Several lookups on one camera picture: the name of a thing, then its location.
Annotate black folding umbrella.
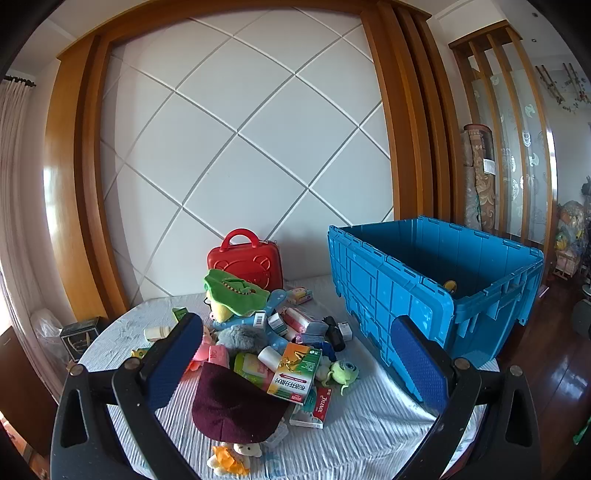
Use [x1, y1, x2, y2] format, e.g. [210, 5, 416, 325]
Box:
[322, 315, 346, 354]

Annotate white curtain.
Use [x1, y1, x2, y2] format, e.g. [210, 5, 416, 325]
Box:
[0, 76, 38, 324]

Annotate clear plastic bag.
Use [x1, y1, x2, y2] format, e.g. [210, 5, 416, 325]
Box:
[31, 308, 70, 365]

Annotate hanging wall ornaments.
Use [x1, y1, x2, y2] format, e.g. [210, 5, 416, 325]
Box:
[536, 62, 591, 112]

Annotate small red suitcase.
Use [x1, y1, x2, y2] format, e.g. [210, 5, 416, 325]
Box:
[207, 228, 284, 294]

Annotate green one-eyed monster plush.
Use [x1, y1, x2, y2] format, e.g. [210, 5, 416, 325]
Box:
[318, 360, 361, 397]

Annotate rolled patterned carpet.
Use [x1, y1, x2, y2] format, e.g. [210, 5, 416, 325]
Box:
[462, 124, 497, 232]

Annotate green orange medicine box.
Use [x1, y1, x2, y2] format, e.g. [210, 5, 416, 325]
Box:
[267, 342, 322, 406]

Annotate grey blue pack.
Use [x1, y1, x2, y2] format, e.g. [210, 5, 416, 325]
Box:
[300, 322, 329, 344]

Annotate clear plastic box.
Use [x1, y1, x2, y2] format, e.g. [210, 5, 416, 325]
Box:
[263, 422, 291, 450]

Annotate maroon cap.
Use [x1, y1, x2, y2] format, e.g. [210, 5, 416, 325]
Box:
[191, 362, 287, 443]

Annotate wooden slat partition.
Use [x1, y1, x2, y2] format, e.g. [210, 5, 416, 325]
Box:
[449, 21, 559, 245]

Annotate grey furry plush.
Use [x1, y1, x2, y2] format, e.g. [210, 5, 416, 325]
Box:
[217, 324, 269, 354]

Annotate green wet wipes pack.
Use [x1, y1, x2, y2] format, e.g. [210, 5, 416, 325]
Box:
[233, 352, 273, 384]

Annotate light blue plastic toy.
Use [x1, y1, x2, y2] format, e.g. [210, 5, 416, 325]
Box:
[210, 288, 289, 358]

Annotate dark box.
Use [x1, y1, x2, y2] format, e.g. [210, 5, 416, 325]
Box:
[60, 316, 108, 363]

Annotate small yellow orange plush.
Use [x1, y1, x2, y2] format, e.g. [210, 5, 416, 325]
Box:
[206, 440, 263, 476]

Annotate white cloth covered desktop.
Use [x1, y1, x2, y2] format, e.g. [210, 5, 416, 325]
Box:
[76, 274, 502, 480]

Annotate red white medicine box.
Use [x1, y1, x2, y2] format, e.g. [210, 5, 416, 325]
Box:
[289, 387, 333, 430]

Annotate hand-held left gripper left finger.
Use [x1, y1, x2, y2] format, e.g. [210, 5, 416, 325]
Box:
[50, 312, 205, 480]

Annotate wooden wall frame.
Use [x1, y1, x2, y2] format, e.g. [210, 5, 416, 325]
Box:
[44, 0, 451, 319]

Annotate blue plastic storage crate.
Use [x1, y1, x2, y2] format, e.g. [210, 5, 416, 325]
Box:
[328, 216, 546, 416]

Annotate pink white tissue pack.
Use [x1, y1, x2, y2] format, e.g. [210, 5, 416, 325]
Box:
[281, 307, 319, 333]

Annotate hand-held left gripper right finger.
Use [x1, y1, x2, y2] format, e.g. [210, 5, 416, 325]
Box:
[390, 316, 541, 480]

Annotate white tube bottle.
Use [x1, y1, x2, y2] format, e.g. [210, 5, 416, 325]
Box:
[257, 346, 282, 370]

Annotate green crocodile plush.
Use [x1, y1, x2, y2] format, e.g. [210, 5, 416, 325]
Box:
[203, 269, 271, 322]

